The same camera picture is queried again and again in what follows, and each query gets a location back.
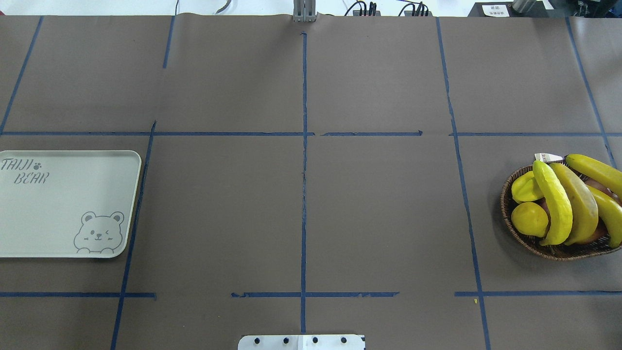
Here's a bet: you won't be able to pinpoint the yellow lemon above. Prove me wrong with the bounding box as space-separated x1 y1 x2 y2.
510 202 550 238

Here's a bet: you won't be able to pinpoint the aluminium frame post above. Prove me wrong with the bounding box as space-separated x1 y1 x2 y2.
293 0 317 23

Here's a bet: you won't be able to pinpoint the small yellow banana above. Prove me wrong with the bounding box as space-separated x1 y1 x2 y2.
588 185 622 248

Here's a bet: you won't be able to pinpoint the yellow starfruit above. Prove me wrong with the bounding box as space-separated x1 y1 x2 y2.
511 171 544 204

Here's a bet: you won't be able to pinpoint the black cable plugs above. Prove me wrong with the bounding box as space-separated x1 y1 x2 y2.
341 0 432 17

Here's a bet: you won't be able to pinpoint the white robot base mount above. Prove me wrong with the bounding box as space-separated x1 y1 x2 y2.
238 334 366 350

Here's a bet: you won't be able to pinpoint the white bear tray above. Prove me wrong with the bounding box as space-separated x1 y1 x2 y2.
0 150 142 258

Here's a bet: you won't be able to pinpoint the greenish ridged banana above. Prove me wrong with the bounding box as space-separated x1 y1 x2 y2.
532 160 573 246

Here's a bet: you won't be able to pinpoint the worn yellow banana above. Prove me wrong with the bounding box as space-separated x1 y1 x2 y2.
550 162 599 245

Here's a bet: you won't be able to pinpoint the brown wicker basket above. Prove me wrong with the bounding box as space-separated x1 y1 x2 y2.
495 165 621 261

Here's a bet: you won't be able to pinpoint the paper price tag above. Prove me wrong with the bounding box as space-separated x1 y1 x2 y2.
535 153 564 162

